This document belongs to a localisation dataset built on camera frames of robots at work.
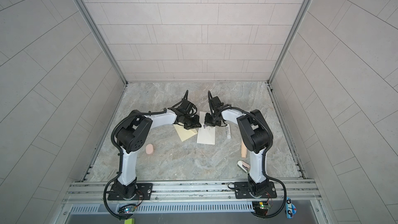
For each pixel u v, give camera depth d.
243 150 0.82
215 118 0.74
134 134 0.52
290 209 0.66
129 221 0.62
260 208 0.68
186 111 0.79
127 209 0.65
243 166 0.77
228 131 0.89
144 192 0.71
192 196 0.71
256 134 0.51
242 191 0.71
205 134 0.89
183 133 0.89
